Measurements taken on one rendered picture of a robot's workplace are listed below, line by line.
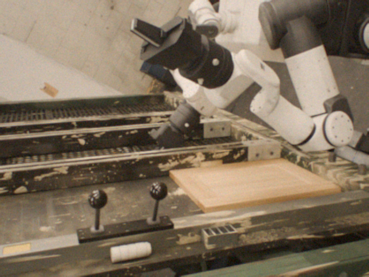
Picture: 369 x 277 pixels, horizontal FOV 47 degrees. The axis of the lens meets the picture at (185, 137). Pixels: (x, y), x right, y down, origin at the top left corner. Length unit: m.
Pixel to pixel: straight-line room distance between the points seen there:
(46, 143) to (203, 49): 1.01
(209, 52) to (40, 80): 4.13
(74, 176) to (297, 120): 0.68
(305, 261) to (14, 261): 0.54
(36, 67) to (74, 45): 1.49
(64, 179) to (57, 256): 0.44
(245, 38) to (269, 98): 0.28
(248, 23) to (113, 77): 5.29
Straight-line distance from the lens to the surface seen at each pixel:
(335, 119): 0.99
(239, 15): 1.19
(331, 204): 1.11
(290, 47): 1.01
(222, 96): 0.89
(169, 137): 1.41
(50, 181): 1.31
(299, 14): 1.01
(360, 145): 1.52
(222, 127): 1.85
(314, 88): 1.01
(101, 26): 6.28
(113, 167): 1.32
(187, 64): 0.80
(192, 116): 1.40
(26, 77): 4.86
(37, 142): 1.70
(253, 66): 0.86
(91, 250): 0.91
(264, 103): 0.91
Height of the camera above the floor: 1.78
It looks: 23 degrees down
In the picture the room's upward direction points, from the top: 63 degrees counter-clockwise
